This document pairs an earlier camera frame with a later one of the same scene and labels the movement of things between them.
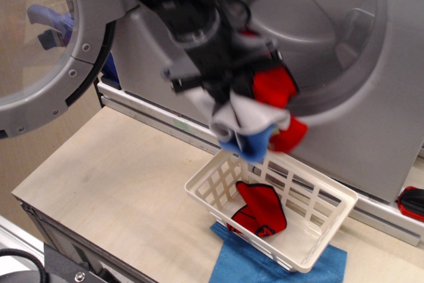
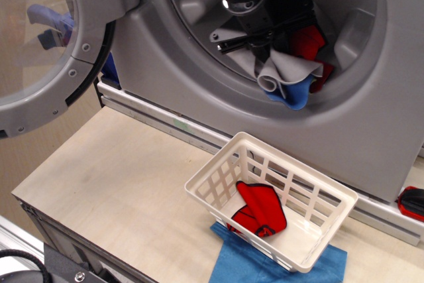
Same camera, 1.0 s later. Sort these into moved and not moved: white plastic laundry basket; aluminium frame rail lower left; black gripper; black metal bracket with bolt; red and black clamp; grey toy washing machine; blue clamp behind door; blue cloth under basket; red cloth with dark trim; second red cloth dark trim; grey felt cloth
Moved: black gripper; grey felt cloth; red cloth with dark trim
Not moved: white plastic laundry basket; grey toy washing machine; black metal bracket with bolt; second red cloth dark trim; blue clamp behind door; blue cloth under basket; aluminium frame rail lower left; red and black clamp
